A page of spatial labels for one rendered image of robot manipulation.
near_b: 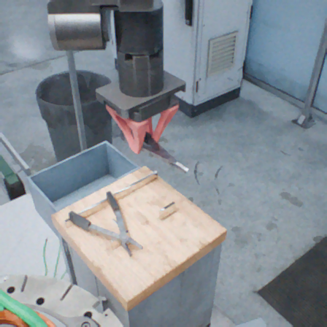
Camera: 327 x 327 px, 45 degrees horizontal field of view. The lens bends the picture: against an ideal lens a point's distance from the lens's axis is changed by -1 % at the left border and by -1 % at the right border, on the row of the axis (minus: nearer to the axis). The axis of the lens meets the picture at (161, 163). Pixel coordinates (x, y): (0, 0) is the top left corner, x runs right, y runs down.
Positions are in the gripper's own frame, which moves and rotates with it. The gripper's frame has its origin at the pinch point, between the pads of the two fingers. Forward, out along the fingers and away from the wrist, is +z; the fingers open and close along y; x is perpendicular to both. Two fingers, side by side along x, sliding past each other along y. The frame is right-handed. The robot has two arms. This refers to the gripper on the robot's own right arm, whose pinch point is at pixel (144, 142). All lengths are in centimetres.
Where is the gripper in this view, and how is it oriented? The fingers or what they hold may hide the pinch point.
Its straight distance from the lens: 57.1
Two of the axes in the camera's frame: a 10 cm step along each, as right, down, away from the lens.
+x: 6.5, 4.8, -5.8
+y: -7.6, 4.2, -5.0
